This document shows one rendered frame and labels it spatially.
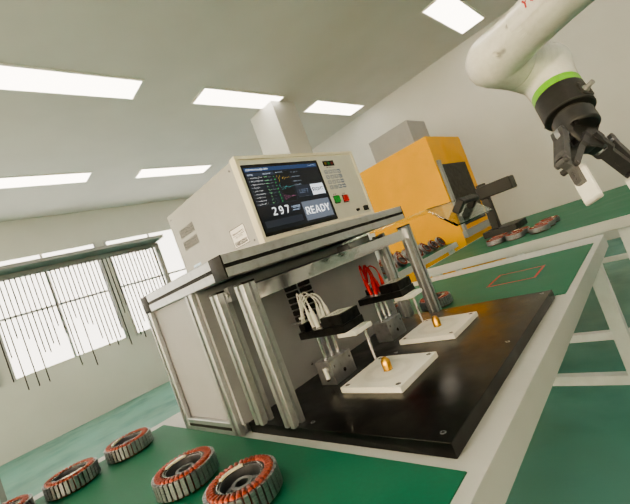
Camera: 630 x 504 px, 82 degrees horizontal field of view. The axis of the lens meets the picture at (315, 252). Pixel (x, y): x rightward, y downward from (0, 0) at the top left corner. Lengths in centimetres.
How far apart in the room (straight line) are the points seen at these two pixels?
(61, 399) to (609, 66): 856
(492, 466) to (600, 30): 577
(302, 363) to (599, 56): 553
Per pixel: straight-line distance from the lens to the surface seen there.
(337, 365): 86
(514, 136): 608
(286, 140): 510
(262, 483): 59
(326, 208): 97
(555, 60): 97
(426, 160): 447
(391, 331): 103
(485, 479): 52
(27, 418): 693
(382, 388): 73
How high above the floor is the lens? 104
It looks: 2 degrees up
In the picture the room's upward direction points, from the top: 21 degrees counter-clockwise
